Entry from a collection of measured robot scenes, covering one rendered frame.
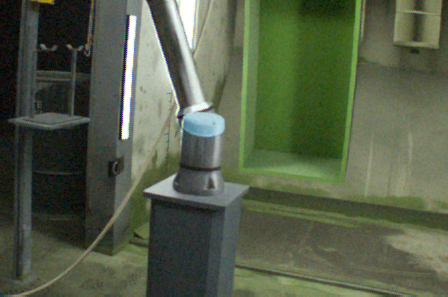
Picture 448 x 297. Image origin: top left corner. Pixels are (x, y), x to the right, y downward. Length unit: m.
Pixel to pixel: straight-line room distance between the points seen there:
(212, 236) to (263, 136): 1.57
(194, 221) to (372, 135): 2.33
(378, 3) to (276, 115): 1.44
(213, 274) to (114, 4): 1.45
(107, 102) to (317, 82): 1.22
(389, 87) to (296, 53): 1.21
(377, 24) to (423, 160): 1.11
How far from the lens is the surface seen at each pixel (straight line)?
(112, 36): 2.74
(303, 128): 3.29
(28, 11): 2.41
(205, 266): 1.93
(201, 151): 1.89
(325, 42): 3.14
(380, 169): 3.90
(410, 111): 4.10
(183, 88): 2.05
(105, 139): 2.80
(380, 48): 4.27
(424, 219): 3.84
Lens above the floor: 1.18
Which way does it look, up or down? 5 degrees down
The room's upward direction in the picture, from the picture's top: 5 degrees clockwise
